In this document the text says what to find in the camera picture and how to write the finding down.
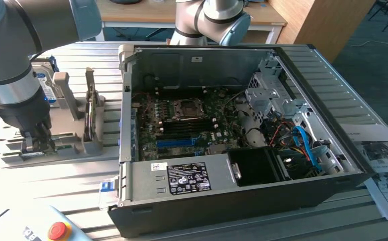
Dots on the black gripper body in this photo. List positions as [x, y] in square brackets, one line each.
[19, 115]

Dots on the green RAM stick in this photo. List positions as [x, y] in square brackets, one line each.
[37, 153]
[65, 146]

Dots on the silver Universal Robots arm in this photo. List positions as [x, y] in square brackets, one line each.
[10, 50]

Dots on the black RAM slot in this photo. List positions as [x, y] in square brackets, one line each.
[187, 121]
[187, 124]
[187, 129]

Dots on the grey parts rack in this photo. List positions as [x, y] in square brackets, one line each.
[77, 130]

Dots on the hard disk with blue label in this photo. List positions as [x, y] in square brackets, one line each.
[49, 82]

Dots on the graphics card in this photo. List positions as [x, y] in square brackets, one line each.
[92, 113]

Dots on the blue case latch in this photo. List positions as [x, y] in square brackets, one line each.
[107, 187]

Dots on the grey teach pendant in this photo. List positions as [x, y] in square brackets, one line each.
[17, 223]

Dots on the silver power supply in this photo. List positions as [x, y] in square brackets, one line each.
[147, 175]

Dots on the red emergency stop button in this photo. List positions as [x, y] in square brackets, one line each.
[59, 230]

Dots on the black expansion slot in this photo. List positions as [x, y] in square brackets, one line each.
[174, 137]

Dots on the blue expansion slot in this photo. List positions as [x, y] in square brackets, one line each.
[175, 143]

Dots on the CPU socket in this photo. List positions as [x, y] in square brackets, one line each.
[187, 109]

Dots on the green motherboard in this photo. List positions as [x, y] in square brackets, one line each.
[220, 118]

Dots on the black open PC case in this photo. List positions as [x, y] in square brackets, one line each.
[214, 216]

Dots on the metal disk bay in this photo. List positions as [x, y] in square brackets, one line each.
[264, 98]

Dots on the wooden cabinet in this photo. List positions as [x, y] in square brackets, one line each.
[320, 22]

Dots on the printed paper sheets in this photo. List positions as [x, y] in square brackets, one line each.
[382, 150]

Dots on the wooden desk white frame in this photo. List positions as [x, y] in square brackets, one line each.
[140, 12]

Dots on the white cylinder duct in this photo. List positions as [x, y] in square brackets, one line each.
[252, 130]

